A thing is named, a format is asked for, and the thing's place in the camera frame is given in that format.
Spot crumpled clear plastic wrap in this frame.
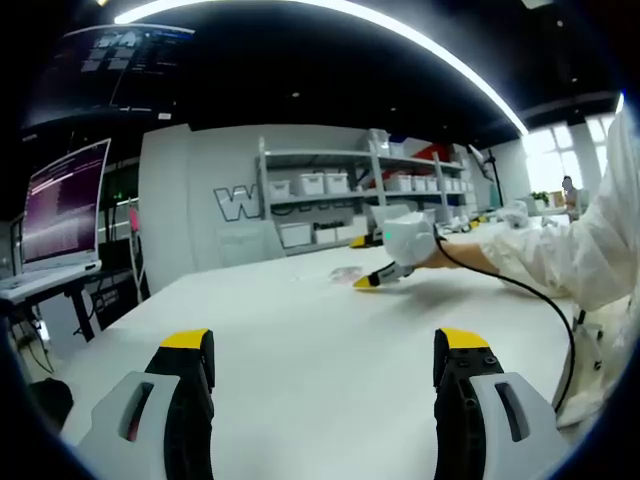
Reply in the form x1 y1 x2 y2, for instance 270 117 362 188
492 199 532 226

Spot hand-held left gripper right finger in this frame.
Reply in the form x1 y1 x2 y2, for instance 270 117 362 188
432 327 571 480

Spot long ceiling light strip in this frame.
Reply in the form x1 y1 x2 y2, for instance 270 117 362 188
113 0 530 136

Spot black stand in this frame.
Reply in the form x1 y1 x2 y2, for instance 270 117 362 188
469 144 504 211

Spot person in white shirt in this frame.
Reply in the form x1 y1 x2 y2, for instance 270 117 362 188
554 99 640 431

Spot grey panel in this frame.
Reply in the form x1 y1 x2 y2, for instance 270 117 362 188
214 222 286 269

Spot bright window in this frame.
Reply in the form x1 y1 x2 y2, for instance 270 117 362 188
522 117 619 201

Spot row of white storage boxes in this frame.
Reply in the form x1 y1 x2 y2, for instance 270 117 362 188
267 129 474 249

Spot spare hand-held gripper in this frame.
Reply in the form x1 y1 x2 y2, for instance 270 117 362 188
449 214 501 234

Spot grey metal shelf rack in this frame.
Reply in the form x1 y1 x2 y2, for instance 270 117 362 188
257 133 476 251

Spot white stand with pink item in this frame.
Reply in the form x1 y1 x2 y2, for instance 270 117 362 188
125 197 150 301

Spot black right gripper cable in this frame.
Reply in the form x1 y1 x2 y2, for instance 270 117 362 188
433 234 576 416

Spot person's right hand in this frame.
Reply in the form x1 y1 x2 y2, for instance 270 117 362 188
417 242 496 275

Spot clear resealable bag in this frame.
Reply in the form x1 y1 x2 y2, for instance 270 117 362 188
293 264 364 287

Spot black case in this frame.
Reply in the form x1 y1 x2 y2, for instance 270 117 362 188
89 272 147 331

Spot white desk black legs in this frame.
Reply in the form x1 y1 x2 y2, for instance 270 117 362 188
0 272 104 346

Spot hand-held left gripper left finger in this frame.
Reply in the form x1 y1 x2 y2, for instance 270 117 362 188
77 328 217 480

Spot white laptop purple screen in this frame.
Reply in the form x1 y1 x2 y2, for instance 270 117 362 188
0 137 112 296

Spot large hanging dark screen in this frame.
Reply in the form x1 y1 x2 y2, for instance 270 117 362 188
22 24 196 129

